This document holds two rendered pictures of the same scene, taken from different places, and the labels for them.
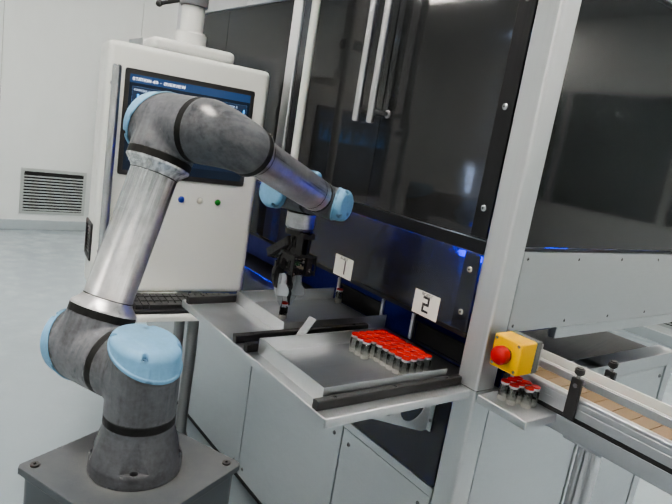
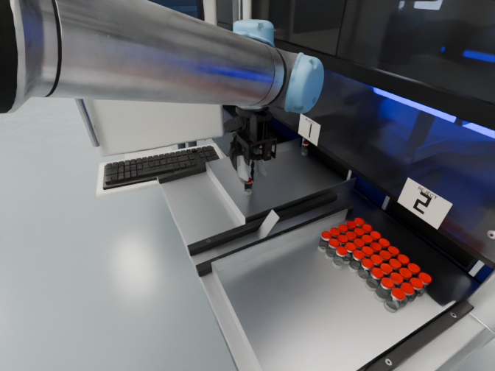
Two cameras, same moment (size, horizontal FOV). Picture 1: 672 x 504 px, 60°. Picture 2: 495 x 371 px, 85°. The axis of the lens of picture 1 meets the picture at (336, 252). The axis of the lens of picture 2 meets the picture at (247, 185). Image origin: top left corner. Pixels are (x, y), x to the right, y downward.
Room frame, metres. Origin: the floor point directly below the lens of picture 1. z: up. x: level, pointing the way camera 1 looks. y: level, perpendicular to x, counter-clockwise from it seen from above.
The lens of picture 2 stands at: (0.93, 0.01, 1.35)
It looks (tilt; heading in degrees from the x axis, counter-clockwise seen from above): 37 degrees down; 11
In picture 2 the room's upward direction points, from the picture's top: straight up
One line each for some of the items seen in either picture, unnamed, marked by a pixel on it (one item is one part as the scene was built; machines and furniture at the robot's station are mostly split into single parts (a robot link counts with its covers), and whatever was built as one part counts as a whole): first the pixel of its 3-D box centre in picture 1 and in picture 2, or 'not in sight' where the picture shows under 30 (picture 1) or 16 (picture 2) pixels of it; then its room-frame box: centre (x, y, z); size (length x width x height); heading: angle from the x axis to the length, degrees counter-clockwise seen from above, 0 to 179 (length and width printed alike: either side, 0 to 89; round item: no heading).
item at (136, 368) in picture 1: (141, 371); not in sight; (0.89, 0.28, 0.96); 0.13 x 0.12 x 0.14; 61
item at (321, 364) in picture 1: (352, 360); (323, 286); (1.24, -0.08, 0.90); 0.34 x 0.26 x 0.04; 127
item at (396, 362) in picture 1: (382, 353); (360, 266); (1.29, -0.15, 0.91); 0.18 x 0.02 x 0.05; 37
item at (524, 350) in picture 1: (515, 353); not in sight; (1.18, -0.41, 1.00); 0.08 x 0.07 x 0.07; 128
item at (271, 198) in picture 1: (288, 193); not in sight; (1.39, 0.14, 1.23); 0.11 x 0.11 x 0.08; 61
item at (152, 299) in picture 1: (175, 302); (163, 164); (1.68, 0.46, 0.82); 0.40 x 0.14 x 0.02; 121
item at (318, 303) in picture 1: (311, 308); (277, 174); (1.58, 0.04, 0.90); 0.34 x 0.26 x 0.04; 128
